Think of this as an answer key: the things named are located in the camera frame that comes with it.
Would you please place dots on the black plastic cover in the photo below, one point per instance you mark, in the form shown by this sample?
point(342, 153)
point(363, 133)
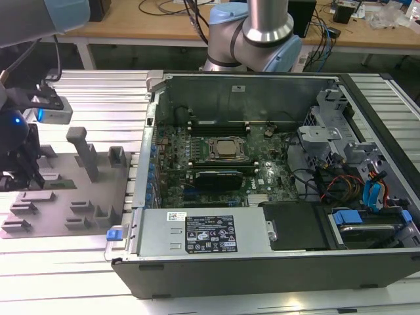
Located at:
point(295, 226)

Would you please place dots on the clear plastic bags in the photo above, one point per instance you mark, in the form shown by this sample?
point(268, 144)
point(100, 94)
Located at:
point(388, 16)

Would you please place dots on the small black box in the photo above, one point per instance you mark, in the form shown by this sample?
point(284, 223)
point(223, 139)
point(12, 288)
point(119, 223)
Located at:
point(344, 14)

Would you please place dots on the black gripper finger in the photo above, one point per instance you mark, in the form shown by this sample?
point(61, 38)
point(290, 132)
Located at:
point(6, 182)
point(34, 170)

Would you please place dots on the coin cell battery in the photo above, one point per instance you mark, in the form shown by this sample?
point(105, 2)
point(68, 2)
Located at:
point(269, 132)

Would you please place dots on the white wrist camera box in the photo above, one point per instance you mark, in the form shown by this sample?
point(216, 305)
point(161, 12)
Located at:
point(55, 115)

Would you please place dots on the grey parts rack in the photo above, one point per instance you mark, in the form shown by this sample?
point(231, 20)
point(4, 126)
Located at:
point(85, 197)

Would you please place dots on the large black equipment box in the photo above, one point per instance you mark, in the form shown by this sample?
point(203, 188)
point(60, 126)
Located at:
point(100, 10)

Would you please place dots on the wooden workbench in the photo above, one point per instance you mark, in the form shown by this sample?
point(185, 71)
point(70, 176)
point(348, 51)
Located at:
point(131, 26)

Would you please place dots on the blue case latch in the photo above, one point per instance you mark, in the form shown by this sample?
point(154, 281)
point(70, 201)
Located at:
point(113, 234)

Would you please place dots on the silver chipset heatsink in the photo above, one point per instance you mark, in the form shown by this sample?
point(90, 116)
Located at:
point(257, 200)

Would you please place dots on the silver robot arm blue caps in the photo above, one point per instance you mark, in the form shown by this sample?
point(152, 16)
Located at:
point(262, 19)

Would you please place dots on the small black adapter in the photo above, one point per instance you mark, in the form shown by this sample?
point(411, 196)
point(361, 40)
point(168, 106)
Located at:
point(334, 33)

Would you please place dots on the blue plastic clip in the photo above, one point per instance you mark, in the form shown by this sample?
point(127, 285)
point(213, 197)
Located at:
point(406, 217)

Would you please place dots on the grey metal drive cage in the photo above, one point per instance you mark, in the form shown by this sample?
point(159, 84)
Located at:
point(315, 131)

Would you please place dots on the black graphics card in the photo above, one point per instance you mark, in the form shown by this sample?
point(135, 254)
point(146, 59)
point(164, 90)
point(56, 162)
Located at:
point(220, 180)

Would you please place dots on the silver CPU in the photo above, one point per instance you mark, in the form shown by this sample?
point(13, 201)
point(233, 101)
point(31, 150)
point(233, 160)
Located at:
point(227, 147)

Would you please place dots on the blue disk carrier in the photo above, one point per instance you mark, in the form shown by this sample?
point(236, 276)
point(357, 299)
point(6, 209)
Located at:
point(346, 217)

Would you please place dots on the green motherboard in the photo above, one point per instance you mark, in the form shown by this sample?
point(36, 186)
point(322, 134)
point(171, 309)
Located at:
point(262, 157)

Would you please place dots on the grey power supply unit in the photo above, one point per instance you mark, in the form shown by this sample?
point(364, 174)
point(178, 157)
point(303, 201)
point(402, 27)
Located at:
point(157, 229)

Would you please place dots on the black RAM slot bank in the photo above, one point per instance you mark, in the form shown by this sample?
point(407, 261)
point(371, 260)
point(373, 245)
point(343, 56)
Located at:
point(223, 165)
point(220, 132)

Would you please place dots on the black computer tower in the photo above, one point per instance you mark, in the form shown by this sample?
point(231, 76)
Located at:
point(305, 16)

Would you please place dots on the open black PC case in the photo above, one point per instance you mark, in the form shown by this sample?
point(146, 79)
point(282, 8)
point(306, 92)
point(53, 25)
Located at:
point(229, 272)

